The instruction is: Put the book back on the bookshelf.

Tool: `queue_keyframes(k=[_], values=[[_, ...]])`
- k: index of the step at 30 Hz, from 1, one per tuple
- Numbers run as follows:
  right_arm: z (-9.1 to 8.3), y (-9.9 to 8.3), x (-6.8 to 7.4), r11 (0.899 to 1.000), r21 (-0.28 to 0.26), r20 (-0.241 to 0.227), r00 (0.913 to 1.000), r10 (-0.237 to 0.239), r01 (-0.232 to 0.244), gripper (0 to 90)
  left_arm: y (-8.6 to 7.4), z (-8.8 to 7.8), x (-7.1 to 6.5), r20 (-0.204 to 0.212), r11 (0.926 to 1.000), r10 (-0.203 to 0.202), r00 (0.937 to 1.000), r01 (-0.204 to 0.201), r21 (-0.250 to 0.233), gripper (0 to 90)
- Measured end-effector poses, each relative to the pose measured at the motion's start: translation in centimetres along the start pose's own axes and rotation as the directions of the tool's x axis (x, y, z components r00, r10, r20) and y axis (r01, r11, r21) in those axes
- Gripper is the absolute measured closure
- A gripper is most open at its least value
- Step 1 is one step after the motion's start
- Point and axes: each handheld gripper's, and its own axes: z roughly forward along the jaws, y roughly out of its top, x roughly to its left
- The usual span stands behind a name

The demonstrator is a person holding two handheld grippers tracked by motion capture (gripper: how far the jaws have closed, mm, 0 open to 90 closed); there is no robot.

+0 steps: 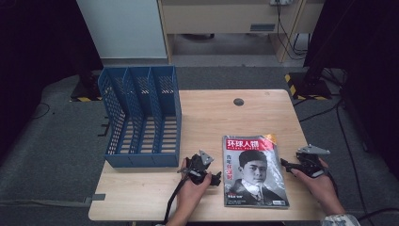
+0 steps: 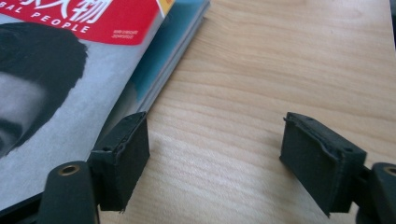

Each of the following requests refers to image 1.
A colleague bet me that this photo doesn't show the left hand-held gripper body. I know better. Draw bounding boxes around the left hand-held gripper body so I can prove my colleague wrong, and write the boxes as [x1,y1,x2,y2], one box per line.
[177,150,215,186]

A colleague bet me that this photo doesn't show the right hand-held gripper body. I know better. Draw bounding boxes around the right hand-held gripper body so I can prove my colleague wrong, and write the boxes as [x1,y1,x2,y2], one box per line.
[295,144,331,179]

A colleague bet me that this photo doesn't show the magazine with portrait cover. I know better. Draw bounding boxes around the magazine with portrait cover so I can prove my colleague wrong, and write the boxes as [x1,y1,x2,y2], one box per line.
[221,133,291,209]

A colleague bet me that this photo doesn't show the blue plastic file rack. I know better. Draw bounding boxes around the blue plastic file rack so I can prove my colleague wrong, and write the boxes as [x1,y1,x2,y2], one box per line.
[97,65,183,169]

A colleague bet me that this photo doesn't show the person's left hand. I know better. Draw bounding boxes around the person's left hand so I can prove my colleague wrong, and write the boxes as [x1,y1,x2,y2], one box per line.
[177,158,213,205]

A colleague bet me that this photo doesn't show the person's right hand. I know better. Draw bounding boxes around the person's right hand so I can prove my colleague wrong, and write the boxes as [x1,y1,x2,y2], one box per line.
[291,158,342,211]

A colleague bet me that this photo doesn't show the patterned white right sleeve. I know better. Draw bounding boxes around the patterned white right sleeve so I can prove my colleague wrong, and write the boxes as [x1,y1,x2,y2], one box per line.
[321,213,361,226]

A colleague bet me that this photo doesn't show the black stand base striped tape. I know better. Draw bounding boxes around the black stand base striped tape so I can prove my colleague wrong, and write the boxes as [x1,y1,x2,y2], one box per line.
[284,72,333,102]
[69,73,104,103]

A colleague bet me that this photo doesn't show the grey tape piece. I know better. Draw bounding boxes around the grey tape piece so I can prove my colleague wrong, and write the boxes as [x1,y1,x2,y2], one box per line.
[84,193,106,205]

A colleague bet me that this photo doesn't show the black curtain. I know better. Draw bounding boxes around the black curtain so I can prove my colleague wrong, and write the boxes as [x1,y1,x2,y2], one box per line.
[303,0,399,181]
[0,0,104,164]

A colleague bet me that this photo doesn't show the beige wooden desk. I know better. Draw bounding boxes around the beige wooden desk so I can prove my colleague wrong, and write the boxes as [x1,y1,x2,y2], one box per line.
[156,0,326,64]

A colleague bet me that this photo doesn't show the white cabinet panel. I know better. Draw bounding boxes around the white cabinet panel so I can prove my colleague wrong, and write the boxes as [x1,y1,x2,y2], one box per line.
[75,0,168,60]

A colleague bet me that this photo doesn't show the white power strip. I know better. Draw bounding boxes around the white power strip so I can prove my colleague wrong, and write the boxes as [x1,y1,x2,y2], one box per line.
[269,0,295,7]

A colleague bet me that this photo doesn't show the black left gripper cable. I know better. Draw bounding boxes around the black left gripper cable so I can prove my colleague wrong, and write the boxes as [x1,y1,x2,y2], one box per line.
[162,170,191,225]

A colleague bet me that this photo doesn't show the black hanging power cables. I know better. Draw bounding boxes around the black hanging power cables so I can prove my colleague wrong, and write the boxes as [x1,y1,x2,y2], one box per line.
[275,3,311,61]

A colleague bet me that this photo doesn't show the thin black floor cable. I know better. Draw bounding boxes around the thin black floor cable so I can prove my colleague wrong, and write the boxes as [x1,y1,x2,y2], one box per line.
[31,102,51,121]

